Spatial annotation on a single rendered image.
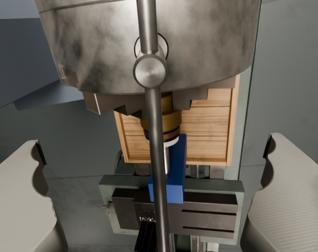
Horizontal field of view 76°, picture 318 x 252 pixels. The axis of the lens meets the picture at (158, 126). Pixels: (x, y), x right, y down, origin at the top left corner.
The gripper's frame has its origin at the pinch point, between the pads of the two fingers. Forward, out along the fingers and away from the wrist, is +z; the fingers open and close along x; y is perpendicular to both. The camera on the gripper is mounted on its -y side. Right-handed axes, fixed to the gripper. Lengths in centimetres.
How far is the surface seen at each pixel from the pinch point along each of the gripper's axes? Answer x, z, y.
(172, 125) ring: 2.8, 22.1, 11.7
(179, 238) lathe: 10, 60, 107
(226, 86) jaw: 11.4, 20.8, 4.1
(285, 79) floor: 85, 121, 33
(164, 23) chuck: 1.1, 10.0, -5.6
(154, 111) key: 0.0, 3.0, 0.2
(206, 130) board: 15, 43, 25
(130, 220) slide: -11, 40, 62
